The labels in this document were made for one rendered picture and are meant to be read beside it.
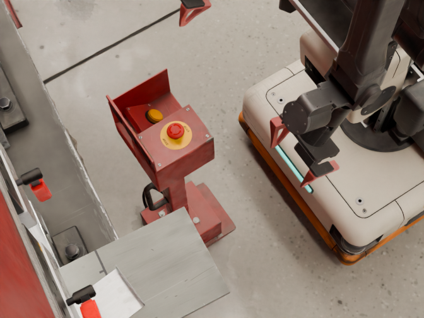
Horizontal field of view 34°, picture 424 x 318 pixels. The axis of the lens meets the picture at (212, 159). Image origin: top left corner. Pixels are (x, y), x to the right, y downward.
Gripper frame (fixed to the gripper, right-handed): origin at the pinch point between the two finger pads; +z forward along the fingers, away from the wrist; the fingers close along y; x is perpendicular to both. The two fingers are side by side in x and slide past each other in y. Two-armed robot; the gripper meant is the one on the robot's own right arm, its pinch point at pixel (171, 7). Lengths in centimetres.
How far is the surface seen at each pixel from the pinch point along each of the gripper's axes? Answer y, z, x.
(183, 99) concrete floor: -30, 82, 58
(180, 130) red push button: 17.2, 21.0, 0.0
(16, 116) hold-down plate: -0.3, 25.8, -30.5
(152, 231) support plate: 40.4, 12.6, -25.7
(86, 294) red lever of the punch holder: 52, -4, -51
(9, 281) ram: 58, -33, -69
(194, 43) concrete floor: -47, 75, 73
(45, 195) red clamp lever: 32, 3, -45
